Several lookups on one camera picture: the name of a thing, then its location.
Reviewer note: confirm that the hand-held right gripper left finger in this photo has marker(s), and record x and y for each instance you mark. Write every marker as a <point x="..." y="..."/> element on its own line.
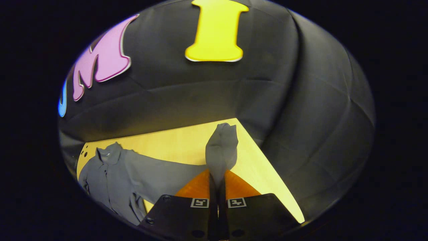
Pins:
<point x="213" y="217"/>

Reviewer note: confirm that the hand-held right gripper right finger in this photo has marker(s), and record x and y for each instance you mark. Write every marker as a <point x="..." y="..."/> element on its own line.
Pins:
<point x="223" y="217"/>

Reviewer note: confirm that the grey button-up shirt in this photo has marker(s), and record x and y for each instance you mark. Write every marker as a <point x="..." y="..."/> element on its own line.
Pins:
<point x="150" y="174"/>

